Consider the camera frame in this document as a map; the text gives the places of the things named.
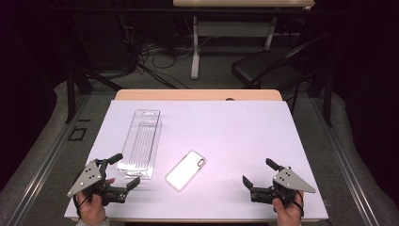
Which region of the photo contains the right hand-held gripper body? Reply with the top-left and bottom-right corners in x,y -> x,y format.
250,167 -> 317,207

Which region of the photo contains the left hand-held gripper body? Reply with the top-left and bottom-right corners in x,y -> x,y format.
67,158 -> 130,207

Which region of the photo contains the clear plastic packaging box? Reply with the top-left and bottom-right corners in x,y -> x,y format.
116,108 -> 164,181

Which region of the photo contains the white phone case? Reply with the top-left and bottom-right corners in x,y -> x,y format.
165,150 -> 207,192

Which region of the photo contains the person's right hand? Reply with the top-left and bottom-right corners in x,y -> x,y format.
272,197 -> 305,226

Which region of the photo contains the person's left hand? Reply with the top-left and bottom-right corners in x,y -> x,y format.
75,177 -> 117,225

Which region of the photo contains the white table sheet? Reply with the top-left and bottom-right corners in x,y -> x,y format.
64,99 -> 329,220

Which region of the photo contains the black metal stand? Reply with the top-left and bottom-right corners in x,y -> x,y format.
63,18 -> 124,124
306,67 -> 334,128

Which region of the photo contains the black folding chair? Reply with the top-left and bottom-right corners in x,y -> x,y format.
231,32 -> 334,118

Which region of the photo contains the wooden table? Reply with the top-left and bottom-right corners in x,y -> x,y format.
71,89 -> 327,224

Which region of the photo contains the black crossbar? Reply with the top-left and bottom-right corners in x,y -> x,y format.
46,7 -> 346,15

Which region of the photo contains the beige desk with white legs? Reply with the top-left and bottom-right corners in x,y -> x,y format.
172,0 -> 316,80

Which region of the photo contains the right hand-held gripper black cable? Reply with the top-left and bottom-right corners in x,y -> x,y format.
291,189 -> 306,218

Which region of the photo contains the hand-held gripper black cable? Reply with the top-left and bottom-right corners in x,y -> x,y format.
291,189 -> 306,218
72,193 -> 95,219

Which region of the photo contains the left hand-held gripper black cable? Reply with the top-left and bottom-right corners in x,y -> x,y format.
72,193 -> 95,219

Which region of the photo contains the black floor socket frame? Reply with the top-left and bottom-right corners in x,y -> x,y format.
68,125 -> 88,142

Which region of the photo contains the aluminium floor rail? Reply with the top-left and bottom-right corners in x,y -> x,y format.
309,93 -> 381,226
5,93 -> 92,226

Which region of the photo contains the tangle of floor cables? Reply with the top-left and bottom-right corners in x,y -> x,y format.
119,13 -> 215,90

